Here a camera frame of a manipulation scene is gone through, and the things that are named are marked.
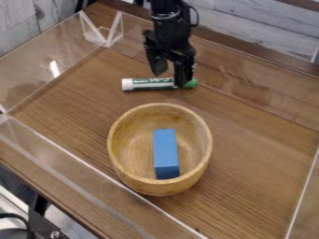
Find green and white marker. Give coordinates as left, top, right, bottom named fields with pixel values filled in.
left=121, top=77, right=178, bottom=91

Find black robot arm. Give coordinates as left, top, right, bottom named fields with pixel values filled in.
left=141, top=0, right=198, bottom=88

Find clear acrylic tray wall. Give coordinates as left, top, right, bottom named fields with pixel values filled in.
left=0, top=6, right=319, bottom=239

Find black metal table frame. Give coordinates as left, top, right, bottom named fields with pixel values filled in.
left=28, top=194, right=70, bottom=239

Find brown wooden bowl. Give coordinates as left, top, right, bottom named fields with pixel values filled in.
left=106, top=103, right=213, bottom=197

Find black cable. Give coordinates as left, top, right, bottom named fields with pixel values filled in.
left=0, top=213, right=34, bottom=239

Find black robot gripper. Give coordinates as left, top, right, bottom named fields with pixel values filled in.
left=141, top=12, right=197, bottom=89

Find blue rectangular block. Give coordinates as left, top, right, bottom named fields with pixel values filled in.
left=153, top=129, right=178, bottom=179

